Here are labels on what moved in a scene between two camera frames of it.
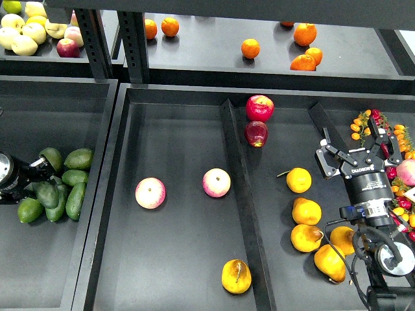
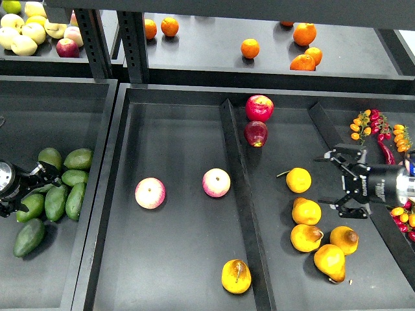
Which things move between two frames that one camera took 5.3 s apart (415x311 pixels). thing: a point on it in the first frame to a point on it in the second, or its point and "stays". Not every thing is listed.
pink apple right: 216,182 stays
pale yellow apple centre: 35,31 stays
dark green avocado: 47,194 to 30,236
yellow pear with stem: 236,276 stays
